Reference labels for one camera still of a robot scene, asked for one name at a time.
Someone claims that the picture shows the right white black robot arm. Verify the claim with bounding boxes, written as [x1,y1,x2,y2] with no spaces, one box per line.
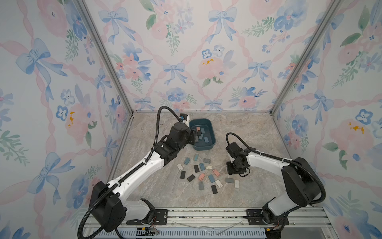
[225,132,326,225]

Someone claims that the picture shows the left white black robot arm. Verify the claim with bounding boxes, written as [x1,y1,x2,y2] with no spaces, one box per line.
[77,106,196,239]

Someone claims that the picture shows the dark teal storage box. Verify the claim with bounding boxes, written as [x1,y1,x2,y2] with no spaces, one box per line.
[189,119,216,151]

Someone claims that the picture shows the teal eraser lower centre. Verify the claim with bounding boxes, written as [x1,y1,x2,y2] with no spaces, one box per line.
[208,174,216,183]

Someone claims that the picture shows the black eraser bottom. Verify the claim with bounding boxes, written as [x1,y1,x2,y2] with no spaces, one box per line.
[211,185,218,194]

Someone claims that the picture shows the black eraser tilted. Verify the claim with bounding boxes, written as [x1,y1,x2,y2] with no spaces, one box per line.
[187,174,196,182]

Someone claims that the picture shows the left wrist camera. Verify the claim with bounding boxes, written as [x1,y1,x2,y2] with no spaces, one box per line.
[179,113,190,125]

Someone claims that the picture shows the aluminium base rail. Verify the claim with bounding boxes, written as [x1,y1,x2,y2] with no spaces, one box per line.
[96,207,338,239]

